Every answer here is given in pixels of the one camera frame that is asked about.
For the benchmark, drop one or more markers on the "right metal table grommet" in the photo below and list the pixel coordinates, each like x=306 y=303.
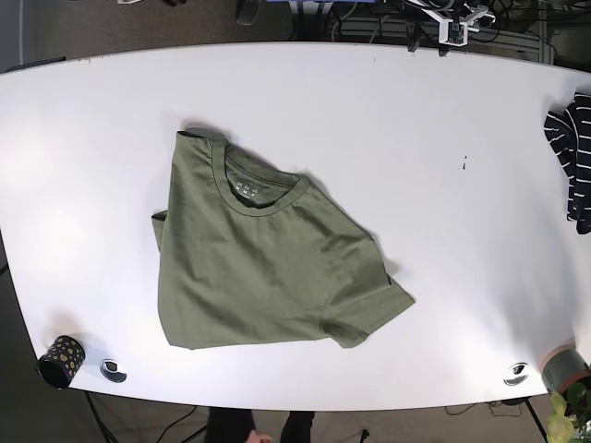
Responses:
x=516 y=374

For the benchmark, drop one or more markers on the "grey plant pot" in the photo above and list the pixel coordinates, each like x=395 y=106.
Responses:
x=563 y=367

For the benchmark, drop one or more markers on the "olive green T-shirt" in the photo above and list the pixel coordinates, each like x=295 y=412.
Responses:
x=253 y=255

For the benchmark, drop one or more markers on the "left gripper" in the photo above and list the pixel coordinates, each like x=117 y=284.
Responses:
x=456 y=19

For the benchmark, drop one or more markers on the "metal table grommet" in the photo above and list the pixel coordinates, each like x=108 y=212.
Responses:
x=516 y=374
x=113 y=371

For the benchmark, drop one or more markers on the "black floral cup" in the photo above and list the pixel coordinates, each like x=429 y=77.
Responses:
x=61 y=362

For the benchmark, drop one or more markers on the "left metal table grommet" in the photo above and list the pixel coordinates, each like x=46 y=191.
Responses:
x=113 y=371

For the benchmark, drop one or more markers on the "black white striped T-shirt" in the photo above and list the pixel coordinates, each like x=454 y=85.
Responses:
x=568 y=135

